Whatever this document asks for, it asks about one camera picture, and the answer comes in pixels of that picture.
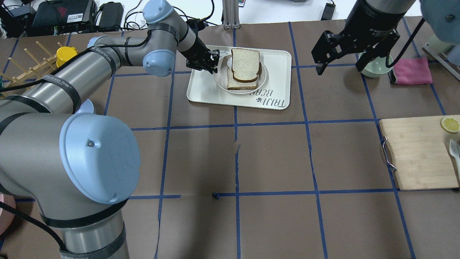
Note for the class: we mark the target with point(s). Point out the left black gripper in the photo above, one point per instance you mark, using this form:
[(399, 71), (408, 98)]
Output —
[(194, 49)]

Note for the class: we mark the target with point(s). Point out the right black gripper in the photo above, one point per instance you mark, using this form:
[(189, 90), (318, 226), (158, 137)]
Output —
[(370, 18)]

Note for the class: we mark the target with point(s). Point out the cream round plate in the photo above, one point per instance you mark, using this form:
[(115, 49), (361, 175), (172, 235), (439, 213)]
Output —
[(221, 78)]

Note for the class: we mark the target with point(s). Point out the bread slice with crust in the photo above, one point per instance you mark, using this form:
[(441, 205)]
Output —
[(245, 65)]

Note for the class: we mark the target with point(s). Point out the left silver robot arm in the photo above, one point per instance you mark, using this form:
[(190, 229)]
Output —
[(81, 168)]

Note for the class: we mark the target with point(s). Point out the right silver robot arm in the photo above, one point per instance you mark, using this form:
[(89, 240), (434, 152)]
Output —
[(442, 16)]

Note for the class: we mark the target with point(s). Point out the bread slice on plate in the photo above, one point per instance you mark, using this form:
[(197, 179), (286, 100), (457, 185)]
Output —
[(233, 84)]

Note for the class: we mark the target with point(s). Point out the green bowl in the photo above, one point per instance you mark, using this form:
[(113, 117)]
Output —
[(377, 68)]

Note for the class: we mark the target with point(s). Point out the black power adapter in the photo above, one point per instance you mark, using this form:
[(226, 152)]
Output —
[(328, 12)]

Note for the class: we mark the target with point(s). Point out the pink cloth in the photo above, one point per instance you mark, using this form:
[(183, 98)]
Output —
[(411, 72)]

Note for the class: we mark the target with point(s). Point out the lemon half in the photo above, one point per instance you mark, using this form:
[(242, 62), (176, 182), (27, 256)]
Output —
[(450, 124)]

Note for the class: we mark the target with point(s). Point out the blue bowl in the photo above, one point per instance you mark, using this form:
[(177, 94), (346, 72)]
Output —
[(87, 107)]

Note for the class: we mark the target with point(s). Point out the wooden cutting board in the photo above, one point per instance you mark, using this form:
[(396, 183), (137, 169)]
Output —
[(420, 153)]

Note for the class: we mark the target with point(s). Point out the yellow mug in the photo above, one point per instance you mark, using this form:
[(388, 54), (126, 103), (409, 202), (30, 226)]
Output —
[(64, 54)]

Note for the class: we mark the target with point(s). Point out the black computer box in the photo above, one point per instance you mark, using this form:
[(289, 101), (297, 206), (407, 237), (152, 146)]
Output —
[(57, 17)]

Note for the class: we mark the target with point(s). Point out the wooden dish rack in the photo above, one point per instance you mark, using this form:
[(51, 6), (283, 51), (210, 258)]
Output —
[(30, 61)]

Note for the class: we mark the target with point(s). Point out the pink bowl with ice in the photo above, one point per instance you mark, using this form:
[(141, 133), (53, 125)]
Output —
[(6, 217)]

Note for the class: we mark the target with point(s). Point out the aluminium frame post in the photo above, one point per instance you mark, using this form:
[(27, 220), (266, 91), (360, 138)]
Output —
[(231, 14)]

